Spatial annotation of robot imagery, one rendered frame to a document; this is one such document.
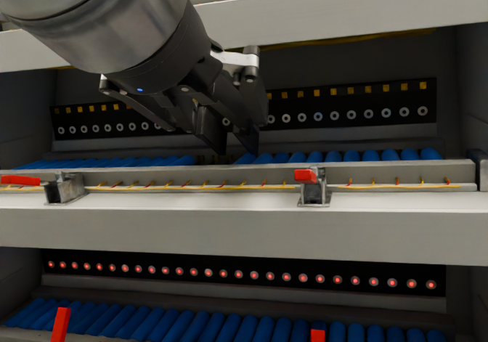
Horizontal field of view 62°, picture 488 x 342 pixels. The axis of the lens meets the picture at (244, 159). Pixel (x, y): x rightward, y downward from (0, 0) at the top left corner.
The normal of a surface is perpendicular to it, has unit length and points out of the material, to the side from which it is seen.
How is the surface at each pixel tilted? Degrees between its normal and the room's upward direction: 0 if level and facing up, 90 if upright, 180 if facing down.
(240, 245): 111
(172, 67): 139
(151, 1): 121
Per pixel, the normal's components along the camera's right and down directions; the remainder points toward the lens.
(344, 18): -0.26, 0.22
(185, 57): 0.79, 0.47
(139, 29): 0.60, 0.69
